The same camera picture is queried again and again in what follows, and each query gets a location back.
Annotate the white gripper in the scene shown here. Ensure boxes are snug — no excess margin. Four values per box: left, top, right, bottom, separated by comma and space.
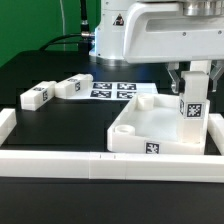
123, 0, 224, 94

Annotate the white desk top tray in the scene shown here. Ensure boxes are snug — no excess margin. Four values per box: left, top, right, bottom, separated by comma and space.
107, 93, 210, 155

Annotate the white right fence block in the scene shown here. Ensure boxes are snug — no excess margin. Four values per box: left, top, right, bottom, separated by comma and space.
208, 113, 224, 156

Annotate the white fence block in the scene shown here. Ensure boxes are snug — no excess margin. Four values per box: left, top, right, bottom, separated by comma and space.
0, 108, 17, 146
208, 113, 224, 156

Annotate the white marker sheet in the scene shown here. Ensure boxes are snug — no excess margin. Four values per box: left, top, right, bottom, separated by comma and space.
72, 82, 158, 101

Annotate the white front fence bar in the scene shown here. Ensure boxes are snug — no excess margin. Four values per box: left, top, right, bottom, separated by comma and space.
0, 150, 224, 183

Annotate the white left fence block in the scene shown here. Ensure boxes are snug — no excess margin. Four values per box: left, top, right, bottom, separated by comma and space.
0, 108, 17, 146

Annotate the black cable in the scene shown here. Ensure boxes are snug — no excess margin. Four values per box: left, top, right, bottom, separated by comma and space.
39, 0, 96, 52

